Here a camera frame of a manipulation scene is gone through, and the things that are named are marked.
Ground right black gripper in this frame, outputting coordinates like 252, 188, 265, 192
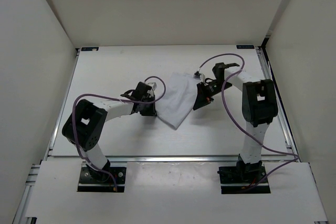
193, 80, 233, 110

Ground white skirt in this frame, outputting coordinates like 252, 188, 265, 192
156, 72, 199, 130

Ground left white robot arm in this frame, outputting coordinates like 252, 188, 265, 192
62, 82, 156, 183

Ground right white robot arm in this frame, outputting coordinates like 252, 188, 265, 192
193, 62, 278, 184

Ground right blue corner label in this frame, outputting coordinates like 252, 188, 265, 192
236, 45, 255, 50

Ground blue corner label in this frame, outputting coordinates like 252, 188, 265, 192
236, 45, 255, 50
81, 47, 99, 51

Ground left blue corner label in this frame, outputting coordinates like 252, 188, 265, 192
81, 47, 99, 51

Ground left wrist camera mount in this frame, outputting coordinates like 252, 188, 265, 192
147, 82, 157, 91

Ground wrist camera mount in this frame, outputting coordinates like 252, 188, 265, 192
147, 82, 157, 91
193, 71, 205, 82

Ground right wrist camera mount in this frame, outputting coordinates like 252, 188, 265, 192
193, 71, 205, 82

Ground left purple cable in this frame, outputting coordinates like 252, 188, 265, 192
72, 76, 167, 193

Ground purple cable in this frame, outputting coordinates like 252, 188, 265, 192
195, 52, 301, 190
72, 76, 167, 193

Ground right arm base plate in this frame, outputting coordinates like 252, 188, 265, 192
217, 166, 271, 195

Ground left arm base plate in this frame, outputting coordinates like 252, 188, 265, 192
77, 165, 127, 193

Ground front aluminium rail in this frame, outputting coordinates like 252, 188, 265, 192
46, 155, 293, 163

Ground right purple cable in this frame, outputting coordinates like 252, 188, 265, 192
195, 52, 301, 190

